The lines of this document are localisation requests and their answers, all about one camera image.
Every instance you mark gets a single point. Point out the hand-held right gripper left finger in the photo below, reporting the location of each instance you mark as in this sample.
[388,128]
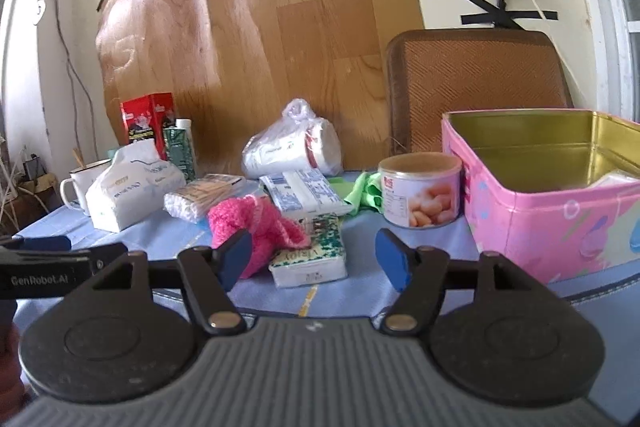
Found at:
[235,259]

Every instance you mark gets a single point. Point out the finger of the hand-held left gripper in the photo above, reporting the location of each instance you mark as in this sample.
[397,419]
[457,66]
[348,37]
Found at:
[45,243]

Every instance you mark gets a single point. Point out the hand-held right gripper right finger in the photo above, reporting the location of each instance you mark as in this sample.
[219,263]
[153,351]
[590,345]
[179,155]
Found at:
[395,259]

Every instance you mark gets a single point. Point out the pink knitted cloth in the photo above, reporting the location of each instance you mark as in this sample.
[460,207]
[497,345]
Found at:
[260,232]

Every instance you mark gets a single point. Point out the cotton swab bag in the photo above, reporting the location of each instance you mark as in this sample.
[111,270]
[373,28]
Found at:
[200,199]

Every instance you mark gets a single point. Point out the green cloth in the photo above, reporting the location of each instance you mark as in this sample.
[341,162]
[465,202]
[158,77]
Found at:
[367,192]

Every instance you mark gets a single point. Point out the green print tissue pack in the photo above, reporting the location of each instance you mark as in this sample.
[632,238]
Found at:
[310,259]

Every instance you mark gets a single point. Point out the blue white tissue pack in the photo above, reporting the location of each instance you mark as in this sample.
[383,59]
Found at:
[305,192]

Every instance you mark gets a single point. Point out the pink tin box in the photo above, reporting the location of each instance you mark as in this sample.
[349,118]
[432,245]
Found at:
[530,217]

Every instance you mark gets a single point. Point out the pink label food can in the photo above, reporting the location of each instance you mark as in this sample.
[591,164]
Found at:
[420,197]

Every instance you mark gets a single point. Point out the white enamel mug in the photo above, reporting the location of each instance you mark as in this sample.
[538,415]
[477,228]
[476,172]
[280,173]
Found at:
[82,187]

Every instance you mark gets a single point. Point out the blue quilted table cover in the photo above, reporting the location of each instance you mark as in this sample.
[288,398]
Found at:
[160,242]

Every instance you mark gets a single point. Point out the large white tissue pack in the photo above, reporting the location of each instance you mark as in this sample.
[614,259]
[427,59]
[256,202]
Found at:
[132,189]

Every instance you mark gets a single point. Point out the green drink carton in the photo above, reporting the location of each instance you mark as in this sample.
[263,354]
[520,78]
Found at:
[180,152]

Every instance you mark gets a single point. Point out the white bottle in plastic bag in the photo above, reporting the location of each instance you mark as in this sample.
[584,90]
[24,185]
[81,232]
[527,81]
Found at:
[290,147]

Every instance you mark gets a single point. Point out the red tin box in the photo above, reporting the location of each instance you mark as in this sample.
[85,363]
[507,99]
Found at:
[145,122]

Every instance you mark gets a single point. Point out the brown woven tray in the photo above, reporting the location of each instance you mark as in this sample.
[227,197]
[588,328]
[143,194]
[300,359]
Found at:
[475,72]

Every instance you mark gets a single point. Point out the white packet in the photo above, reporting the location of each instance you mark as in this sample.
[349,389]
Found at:
[617,181]

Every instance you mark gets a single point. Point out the black tape cross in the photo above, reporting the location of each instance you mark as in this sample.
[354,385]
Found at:
[500,14]

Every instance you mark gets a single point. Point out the wood pattern wall sheet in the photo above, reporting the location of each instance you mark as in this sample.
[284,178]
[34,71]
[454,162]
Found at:
[300,32]

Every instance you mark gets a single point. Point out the white window frame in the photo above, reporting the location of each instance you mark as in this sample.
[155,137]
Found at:
[600,7]

